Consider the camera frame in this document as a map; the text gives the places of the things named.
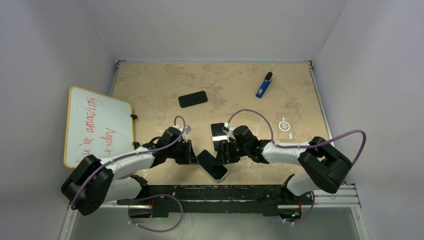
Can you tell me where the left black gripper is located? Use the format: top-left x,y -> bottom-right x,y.
167,139 -> 199,165

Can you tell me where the blue marker black cap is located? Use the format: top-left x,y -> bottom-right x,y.
255,72 -> 273,99

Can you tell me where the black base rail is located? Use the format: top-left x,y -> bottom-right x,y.
117,184 -> 313,219

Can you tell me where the black phone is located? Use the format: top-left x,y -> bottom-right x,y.
210,122 -> 228,153

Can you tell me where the whiteboard with yellow frame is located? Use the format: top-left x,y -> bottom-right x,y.
63,86 -> 134,169

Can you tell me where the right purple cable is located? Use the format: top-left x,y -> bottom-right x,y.
225,109 -> 367,226

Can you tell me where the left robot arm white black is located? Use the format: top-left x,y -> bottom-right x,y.
60,125 -> 198,216

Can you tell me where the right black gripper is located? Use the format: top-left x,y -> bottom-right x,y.
213,139 -> 250,167

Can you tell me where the black phone face down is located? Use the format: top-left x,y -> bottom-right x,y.
178,90 -> 208,108

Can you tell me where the dark blue phone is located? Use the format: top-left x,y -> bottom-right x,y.
197,149 -> 218,180

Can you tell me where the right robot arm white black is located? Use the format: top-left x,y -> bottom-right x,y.
212,123 -> 353,204

